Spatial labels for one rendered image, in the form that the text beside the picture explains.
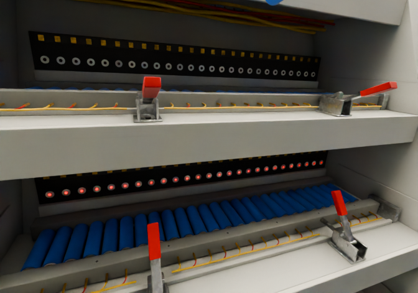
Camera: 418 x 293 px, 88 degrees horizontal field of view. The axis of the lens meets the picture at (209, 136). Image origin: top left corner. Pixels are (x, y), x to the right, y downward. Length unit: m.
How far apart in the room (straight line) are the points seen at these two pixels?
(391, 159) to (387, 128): 0.10
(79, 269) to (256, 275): 0.20
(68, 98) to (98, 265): 0.19
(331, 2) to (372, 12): 0.09
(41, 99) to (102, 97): 0.06
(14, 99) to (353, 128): 0.41
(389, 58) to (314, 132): 0.25
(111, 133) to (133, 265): 0.17
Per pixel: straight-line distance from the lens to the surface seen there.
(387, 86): 0.33
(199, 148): 0.24
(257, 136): 0.26
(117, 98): 0.27
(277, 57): 0.50
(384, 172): 0.53
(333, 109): 0.36
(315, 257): 0.37
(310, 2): 0.39
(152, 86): 0.17
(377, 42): 0.55
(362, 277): 0.41
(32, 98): 0.29
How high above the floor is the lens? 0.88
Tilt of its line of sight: 2 degrees up
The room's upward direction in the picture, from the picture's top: 4 degrees counter-clockwise
